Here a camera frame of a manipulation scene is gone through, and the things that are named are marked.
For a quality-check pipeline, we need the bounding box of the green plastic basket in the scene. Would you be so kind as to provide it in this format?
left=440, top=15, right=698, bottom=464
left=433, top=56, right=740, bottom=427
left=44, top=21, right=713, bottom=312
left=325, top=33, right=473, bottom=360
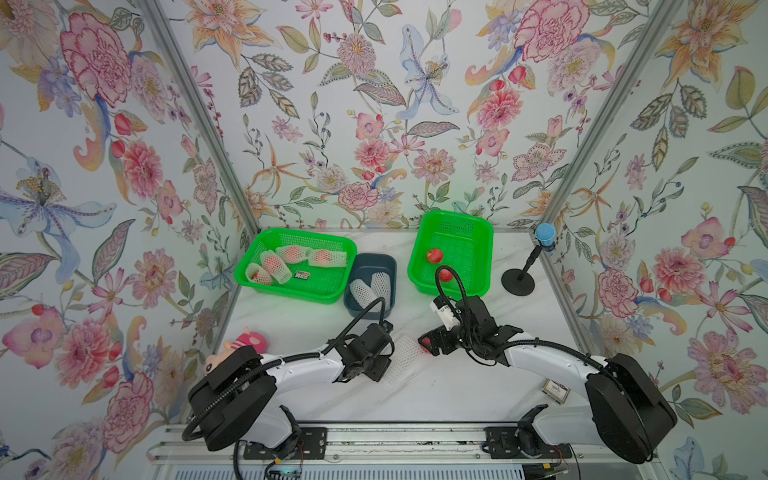
left=407, top=210, right=494, bottom=296
left=234, top=228, right=358, bottom=304

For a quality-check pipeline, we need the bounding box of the pink plush toy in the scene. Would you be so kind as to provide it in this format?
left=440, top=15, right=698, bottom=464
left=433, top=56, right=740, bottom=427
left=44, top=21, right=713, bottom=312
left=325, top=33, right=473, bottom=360
left=204, top=328, right=268, bottom=375

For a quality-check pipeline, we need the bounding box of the right green plastic basket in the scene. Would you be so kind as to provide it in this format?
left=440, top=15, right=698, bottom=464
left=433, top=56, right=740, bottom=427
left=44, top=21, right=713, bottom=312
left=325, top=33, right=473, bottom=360
left=407, top=210, right=494, bottom=296

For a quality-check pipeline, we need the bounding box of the dark teal plastic bin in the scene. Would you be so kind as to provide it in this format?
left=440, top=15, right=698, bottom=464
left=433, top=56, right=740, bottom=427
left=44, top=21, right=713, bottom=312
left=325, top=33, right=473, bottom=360
left=342, top=253, right=397, bottom=320

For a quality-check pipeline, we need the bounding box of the left green plastic basket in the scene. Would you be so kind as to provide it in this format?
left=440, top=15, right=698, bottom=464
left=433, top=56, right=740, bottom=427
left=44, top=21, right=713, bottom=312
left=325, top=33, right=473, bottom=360
left=234, top=228, right=358, bottom=304

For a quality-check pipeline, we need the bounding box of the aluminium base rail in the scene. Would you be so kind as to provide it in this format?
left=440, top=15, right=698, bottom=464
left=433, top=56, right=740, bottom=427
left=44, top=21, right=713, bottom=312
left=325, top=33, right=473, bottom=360
left=147, top=422, right=626, bottom=468

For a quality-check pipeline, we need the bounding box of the small framed card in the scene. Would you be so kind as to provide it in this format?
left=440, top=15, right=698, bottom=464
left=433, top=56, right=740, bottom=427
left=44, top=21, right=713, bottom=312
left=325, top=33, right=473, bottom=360
left=542, top=379, right=570, bottom=404

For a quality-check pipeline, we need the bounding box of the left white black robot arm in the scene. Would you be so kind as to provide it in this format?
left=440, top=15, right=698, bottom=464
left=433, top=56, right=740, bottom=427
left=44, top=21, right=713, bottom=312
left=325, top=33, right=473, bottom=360
left=181, top=297, right=395, bottom=452

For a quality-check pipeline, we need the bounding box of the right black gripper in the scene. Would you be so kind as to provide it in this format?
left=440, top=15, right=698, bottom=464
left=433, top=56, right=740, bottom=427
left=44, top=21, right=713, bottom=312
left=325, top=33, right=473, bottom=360
left=417, top=321, right=481, bottom=356

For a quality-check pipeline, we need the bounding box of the blue microphone on black stand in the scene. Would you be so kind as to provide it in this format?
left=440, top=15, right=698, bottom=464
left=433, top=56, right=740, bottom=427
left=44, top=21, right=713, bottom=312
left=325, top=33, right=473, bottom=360
left=501, top=223, right=557, bottom=297

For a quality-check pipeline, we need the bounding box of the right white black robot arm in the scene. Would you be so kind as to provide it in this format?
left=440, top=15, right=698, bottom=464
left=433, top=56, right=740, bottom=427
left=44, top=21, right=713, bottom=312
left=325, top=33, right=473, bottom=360
left=418, top=265, right=677, bottom=464

